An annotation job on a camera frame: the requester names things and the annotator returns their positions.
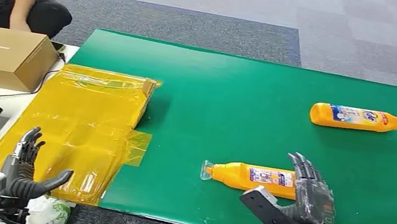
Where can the orange bottle with clear cap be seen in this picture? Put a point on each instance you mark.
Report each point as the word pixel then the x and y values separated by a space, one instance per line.
pixel 354 118
pixel 251 178

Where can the white plastic bag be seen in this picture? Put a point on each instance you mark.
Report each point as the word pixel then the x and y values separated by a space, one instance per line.
pixel 47 212

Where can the dark right wrist camera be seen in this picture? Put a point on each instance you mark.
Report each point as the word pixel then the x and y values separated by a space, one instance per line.
pixel 266 210

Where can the black phone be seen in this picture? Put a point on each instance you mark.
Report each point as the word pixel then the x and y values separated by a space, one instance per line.
pixel 58 46

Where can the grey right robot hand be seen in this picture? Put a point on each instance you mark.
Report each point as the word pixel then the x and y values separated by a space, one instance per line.
pixel 313 199

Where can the yellow plastic wrapped box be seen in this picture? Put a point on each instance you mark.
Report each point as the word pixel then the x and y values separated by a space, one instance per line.
pixel 82 129

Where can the person's forearm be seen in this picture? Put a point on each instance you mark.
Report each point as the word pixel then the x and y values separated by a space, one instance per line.
pixel 22 6

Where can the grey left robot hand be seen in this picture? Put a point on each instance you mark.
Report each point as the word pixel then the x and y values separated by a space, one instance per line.
pixel 20 183

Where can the green table mat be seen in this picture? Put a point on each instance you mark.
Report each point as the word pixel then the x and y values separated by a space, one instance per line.
pixel 245 114

